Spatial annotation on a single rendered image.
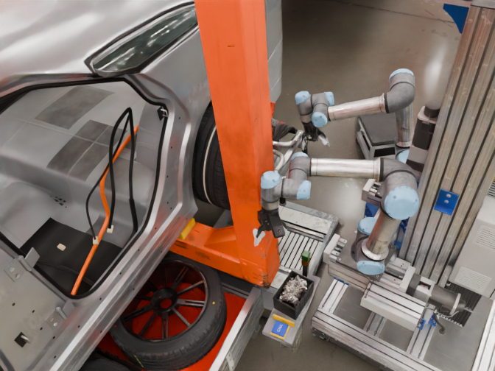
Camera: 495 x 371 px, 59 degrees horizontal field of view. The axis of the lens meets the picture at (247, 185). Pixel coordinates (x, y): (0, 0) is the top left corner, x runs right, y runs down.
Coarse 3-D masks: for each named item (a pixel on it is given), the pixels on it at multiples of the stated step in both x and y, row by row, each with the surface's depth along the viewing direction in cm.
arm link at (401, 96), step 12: (408, 84) 201; (384, 96) 202; (396, 96) 200; (408, 96) 200; (324, 108) 215; (336, 108) 212; (348, 108) 209; (360, 108) 207; (372, 108) 205; (384, 108) 202; (396, 108) 202; (312, 120) 215; (324, 120) 213
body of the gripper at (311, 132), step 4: (304, 124) 233; (308, 124) 232; (304, 128) 234; (308, 128) 234; (312, 128) 238; (316, 128) 238; (304, 132) 238; (308, 132) 236; (312, 132) 236; (316, 132) 236; (304, 136) 240; (308, 136) 238; (312, 136) 236; (316, 136) 235; (304, 140) 239; (308, 140) 239; (312, 140) 238
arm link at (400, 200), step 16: (400, 176) 162; (400, 192) 156; (416, 192) 158; (384, 208) 165; (400, 208) 159; (416, 208) 157; (384, 224) 171; (368, 240) 184; (384, 240) 177; (368, 256) 185; (384, 256) 185; (368, 272) 192
